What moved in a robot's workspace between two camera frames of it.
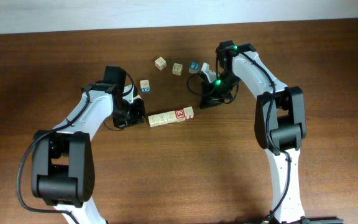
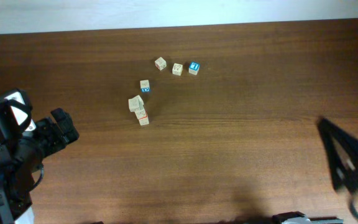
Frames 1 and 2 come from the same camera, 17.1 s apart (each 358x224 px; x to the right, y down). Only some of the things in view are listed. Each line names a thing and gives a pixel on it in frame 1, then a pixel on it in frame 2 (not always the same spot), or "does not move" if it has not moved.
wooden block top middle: x=177 y=69 does not move
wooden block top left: x=160 y=63 does not move
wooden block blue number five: x=145 y=86 does not move
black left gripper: x=138 y=117 → x=63 y=136
